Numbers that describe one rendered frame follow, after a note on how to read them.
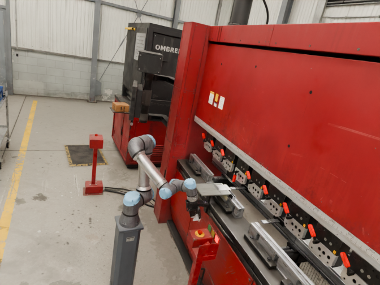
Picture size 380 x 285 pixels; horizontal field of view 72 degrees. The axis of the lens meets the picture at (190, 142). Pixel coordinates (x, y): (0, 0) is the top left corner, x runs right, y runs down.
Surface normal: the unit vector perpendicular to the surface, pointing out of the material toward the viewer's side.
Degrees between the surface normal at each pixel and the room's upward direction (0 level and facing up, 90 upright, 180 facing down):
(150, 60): 90
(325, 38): 90
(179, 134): 90
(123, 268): 90
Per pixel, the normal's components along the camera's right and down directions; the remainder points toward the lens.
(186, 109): 0.36, 0.37
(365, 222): -0.92, -0.04
